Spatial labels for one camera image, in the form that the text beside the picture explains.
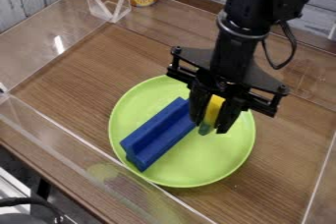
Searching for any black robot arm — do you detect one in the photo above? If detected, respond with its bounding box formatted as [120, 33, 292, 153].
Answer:
[166, 0, 308, 134]

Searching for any black cable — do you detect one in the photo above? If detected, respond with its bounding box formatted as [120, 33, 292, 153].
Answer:
[0, 196, 66, 224]

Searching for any blue plastic block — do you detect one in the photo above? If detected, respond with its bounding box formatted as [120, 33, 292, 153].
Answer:
[121, 97, 196, 172]

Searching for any yellow toy banana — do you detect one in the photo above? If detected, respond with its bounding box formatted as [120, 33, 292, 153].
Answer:
[198, 95, 224, 136]

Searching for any green round plate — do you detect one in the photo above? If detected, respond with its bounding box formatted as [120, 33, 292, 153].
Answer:
[108, 76, 256, 188]

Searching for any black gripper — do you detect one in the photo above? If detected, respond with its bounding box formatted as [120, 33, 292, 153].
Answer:
[166, 46, 289, 134]

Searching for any clear acrylic tray wall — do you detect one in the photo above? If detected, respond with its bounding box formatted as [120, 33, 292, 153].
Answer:
[0, 0, 336, 224]

